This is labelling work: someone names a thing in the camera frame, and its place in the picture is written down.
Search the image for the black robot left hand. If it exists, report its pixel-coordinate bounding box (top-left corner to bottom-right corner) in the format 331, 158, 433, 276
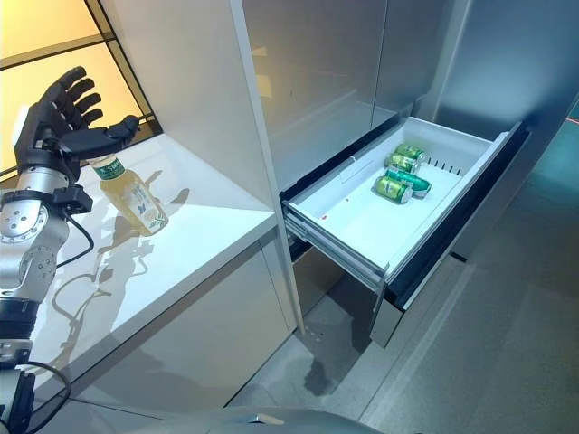
13, 65, 141, 177

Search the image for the clear tea bottle white cap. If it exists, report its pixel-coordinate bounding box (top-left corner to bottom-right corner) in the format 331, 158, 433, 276
89, 155, 170, 238

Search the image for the white fridge drawer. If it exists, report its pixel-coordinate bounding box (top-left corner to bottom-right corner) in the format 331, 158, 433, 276
279, 115, 531, 349

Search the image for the stainless steel fridge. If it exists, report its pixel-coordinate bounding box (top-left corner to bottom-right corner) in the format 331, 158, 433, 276
230, 0, 579, 352

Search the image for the dark green drink can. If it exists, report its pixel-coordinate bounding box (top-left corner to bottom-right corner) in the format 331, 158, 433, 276
384, 167, 432, 197

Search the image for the grey robot torso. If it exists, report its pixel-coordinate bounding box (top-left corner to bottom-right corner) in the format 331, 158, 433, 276
216, 406, 379, 434

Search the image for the yellow window with dark frame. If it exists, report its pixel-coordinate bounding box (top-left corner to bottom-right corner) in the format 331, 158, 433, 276
0, 0, 165, 182

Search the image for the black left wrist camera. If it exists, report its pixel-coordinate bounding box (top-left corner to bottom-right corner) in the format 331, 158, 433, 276
52, 183, 94, 213

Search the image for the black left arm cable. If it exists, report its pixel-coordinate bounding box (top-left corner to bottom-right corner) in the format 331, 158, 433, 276
0, 207, 97, 434

